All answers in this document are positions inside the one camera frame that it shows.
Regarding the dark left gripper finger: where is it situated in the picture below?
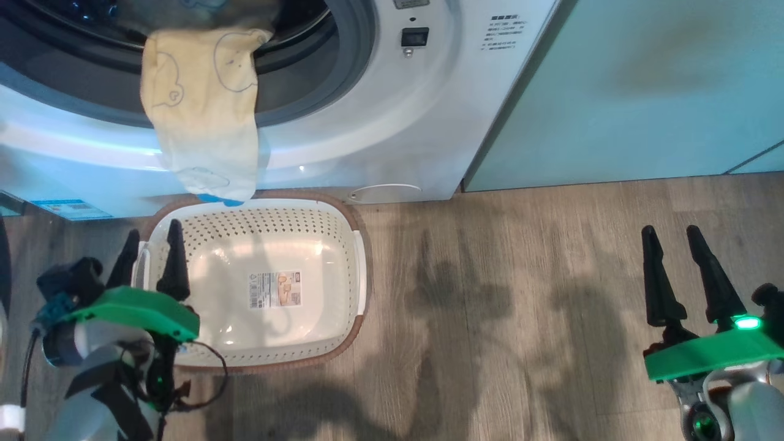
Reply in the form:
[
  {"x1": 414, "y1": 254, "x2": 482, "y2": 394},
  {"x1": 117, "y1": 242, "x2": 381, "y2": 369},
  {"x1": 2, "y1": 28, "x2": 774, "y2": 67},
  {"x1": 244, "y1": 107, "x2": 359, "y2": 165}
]
[
  {"x1": 156, "y1": 219, "x2": 190, "y2": 301},
  {"x1": 107, "y1": 230, "x2": 140, "y2": 288}
]

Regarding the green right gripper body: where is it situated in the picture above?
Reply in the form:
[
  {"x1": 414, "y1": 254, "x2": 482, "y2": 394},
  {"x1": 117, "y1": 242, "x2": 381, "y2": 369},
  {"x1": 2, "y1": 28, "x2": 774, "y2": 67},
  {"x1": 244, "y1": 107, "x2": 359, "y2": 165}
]
[{"x1": 643, "y1": 315, "x2": 784, "y2": 382}]

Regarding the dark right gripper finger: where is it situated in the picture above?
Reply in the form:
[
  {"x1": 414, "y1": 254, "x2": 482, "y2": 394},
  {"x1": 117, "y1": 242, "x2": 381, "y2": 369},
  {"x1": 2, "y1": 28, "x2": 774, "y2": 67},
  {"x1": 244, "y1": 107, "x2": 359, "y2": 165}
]
[
  {"x1": 641, "y1": 225, "x2": 688, "y2": 327},
  {"x1": 686, "y1": 225, "x2": 747, "y2": 323}
]

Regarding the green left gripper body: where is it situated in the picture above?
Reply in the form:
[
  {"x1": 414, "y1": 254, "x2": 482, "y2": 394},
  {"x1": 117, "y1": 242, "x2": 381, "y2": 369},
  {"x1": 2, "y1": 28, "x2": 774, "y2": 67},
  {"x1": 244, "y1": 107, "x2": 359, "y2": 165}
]
[{"x1": 61, "y1": 286, "x2": 201, "y2": 342}]

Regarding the yellow bear print garment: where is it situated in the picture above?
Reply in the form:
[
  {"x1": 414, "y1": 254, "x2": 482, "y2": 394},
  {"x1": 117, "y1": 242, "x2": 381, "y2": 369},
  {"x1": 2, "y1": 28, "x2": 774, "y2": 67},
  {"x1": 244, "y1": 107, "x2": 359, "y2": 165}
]
[{"x1": 140, "y1": 28, "x2": 274, "y2": 206}]

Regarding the printed basket sticker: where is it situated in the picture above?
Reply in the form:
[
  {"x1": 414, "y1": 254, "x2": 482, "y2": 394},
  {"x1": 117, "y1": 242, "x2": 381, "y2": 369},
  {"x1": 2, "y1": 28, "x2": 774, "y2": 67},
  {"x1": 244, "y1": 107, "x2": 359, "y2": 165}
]
[{"x1": 248, "y1": 271, "x2": 303, "y2": 309}]

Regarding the cream perforated laundry basket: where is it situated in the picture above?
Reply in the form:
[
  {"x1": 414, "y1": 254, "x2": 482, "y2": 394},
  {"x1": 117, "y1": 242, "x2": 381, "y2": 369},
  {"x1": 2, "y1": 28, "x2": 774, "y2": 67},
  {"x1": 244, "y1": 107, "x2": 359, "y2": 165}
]
[{"x1": 140, "y1": 190, "x2": 372, "y2": 375}]

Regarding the white washing machine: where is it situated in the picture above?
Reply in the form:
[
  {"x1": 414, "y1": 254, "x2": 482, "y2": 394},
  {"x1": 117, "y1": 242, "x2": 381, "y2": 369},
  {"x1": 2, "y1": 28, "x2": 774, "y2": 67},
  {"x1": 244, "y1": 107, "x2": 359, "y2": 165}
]
[{"x1": 0, "y1": 0, "x2": 562, "y2": 219}]

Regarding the blue white energy label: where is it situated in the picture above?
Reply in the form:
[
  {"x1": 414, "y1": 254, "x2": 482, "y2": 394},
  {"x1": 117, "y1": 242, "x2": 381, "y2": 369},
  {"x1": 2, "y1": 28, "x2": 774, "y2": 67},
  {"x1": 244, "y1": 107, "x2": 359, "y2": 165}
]
[{"x1": 31, "y1": 199, "x2": 115, "y2": 221}]

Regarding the teal cabinet with dark plinth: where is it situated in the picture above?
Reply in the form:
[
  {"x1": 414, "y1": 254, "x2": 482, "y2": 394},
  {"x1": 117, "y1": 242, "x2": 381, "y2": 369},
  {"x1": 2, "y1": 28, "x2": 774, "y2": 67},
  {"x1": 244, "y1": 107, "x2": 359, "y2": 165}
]
[{"x1": 462, "y1": 0, "x2": 784, "y2": 193}]

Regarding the round white filter cover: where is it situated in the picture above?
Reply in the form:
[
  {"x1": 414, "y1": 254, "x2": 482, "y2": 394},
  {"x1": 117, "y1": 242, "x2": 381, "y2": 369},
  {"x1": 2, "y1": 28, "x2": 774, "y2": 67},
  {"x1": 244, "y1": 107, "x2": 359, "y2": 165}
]
[{"x1": 349, "y1": 184, "x2": 423, "y2": 203}]

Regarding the teal cable connector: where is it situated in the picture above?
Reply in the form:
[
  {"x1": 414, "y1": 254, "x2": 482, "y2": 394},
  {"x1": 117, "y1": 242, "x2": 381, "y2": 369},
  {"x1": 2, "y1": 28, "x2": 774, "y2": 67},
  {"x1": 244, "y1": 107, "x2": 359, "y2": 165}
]
[{"x1": 32, "y1": 293, "x2": 78, "y2": 326}]

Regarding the thin black looped cable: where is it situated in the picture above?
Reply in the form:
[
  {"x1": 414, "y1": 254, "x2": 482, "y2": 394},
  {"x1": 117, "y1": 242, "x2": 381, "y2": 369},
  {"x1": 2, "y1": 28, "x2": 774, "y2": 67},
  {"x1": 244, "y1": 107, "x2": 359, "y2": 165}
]
[{"x1": 164, "y1": 340, "x2": 229, "y2": 412}]

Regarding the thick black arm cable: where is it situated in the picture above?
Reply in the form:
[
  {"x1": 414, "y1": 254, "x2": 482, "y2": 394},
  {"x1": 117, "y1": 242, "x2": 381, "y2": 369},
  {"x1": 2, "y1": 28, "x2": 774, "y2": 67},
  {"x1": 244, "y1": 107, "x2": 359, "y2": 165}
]
[{"x1": 18, "y1": 328, "x2": 41, "y2": 410}]

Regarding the white cable tag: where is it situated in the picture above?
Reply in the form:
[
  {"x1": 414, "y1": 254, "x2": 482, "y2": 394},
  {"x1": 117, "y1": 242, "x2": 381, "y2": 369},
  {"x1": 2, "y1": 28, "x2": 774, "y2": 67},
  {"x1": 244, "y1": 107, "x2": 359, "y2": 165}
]
[{"x1": 0, "y1": 404, "x2": 26, "y2": 433}]

